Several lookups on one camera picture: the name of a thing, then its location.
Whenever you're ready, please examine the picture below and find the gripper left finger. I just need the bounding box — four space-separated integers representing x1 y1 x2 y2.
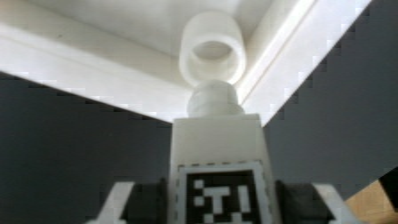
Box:
85 181 167 224

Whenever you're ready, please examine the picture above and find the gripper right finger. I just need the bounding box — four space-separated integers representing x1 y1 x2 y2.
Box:
275 181 368 224

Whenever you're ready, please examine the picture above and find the white table leg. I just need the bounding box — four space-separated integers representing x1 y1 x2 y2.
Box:
167 80 282 224

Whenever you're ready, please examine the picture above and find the white square table top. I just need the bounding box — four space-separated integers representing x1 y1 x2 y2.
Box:
0 0 314 88

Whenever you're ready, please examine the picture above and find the white U-shaped fence frame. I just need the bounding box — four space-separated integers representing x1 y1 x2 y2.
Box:
0 0 373 121

